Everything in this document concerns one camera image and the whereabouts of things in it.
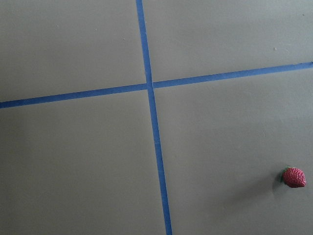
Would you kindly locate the red strawberry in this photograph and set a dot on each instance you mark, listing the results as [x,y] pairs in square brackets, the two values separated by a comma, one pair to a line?
[293,177]

